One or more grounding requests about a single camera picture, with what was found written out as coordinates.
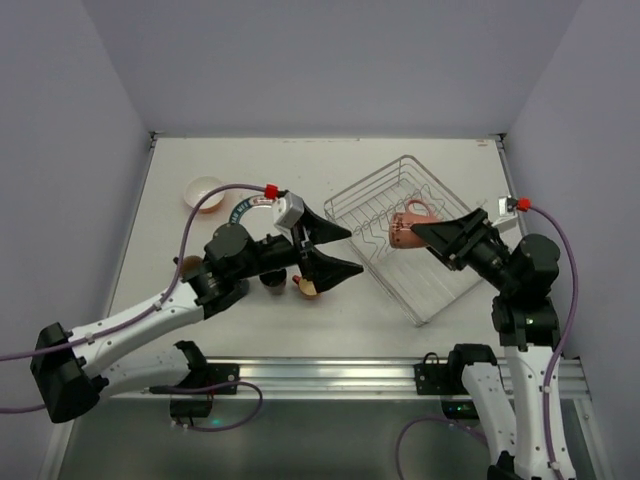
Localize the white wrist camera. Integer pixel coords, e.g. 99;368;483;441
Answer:
492;196;518;233
271;192;305;232

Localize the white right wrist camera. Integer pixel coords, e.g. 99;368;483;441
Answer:
492;196;518;233

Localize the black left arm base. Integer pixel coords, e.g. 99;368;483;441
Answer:
169;363;240;425

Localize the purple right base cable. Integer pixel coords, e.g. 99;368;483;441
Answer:
396;417;496;480

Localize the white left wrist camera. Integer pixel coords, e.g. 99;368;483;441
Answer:
271;192;305;232

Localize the pink mug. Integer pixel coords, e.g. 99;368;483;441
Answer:
388;199;440;249

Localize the orange bowl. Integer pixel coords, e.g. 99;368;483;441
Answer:
183;176;225;214

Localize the orange red mug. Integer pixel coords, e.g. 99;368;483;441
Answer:
292;275;320;300

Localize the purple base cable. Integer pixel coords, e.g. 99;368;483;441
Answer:
396;417;496;480
169;382;265;433

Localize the aluminium mounting rail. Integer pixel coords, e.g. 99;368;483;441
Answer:
62;355;586;401

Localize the green rimmed printed plate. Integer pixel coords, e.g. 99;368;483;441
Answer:
227;195;273;226

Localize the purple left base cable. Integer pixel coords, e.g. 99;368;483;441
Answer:
169;382;265;433

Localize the metal wire dish rack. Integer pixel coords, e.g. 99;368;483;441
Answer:
323;153;489;328

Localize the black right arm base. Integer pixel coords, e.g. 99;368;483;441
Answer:
413;350;479;420

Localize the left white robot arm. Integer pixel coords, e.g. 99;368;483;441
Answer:
30;208;363;424

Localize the dark maroon mug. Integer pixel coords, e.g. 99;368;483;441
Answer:
259;270;287;295

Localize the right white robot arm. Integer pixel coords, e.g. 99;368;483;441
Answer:
411;209;577;479

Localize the black mug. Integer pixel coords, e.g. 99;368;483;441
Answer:
180;255;203;277

